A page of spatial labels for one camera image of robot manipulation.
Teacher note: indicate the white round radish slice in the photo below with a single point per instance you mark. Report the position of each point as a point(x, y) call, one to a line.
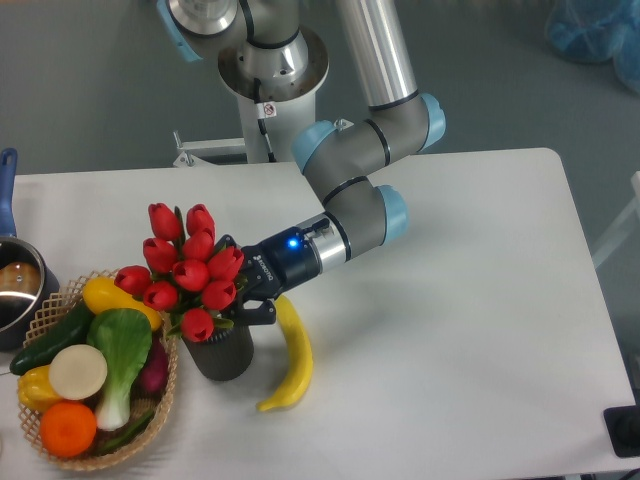
point(78, 372)

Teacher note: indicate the green bok choy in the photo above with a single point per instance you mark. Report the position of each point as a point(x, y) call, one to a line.
point(124, 338)

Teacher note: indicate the orange fruit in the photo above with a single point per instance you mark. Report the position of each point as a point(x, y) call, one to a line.
point(67, 429)

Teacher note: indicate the dark grey ribbed vase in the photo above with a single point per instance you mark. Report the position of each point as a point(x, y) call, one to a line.
point(226, 355)

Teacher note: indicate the blue plastic bag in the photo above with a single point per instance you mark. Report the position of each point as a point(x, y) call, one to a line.
point(597, 32)

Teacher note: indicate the purple red onion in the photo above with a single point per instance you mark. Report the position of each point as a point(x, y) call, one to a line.
point(154, 375)

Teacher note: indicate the yellow squash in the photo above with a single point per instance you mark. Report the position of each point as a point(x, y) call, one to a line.
point(101, 294)

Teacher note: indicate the red tulip bouquet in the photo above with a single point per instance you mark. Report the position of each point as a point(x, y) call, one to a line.
point(182, 278)

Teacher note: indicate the woven wicker basket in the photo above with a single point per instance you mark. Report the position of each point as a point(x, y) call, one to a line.
point(51, 312)

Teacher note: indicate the dark green cucumber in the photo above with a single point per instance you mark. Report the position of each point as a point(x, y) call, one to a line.
point(72, 329)

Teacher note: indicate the dark green chili pepper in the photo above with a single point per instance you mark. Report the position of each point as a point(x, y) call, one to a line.
point(128, 435)

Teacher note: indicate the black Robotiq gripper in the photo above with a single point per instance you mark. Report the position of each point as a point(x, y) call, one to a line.
point(271, 267)

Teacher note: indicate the yellow banana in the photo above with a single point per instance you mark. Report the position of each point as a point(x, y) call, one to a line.
point(297, 380)

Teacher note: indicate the black device at table edge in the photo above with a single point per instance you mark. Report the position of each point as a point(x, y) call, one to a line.
point(623, 430)

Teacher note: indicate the white frame at right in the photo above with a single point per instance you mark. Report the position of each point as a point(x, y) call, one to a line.
point(619, 230)

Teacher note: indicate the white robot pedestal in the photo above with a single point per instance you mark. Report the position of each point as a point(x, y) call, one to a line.
point(275, 90)

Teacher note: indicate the blue handled saucepan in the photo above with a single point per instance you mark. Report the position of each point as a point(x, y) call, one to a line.
point(26, 280)

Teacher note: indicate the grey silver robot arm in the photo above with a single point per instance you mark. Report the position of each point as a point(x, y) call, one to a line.
point(336, 161)

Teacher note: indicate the yellow bell pepper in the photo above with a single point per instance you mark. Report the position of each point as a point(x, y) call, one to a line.
point(35, 390)

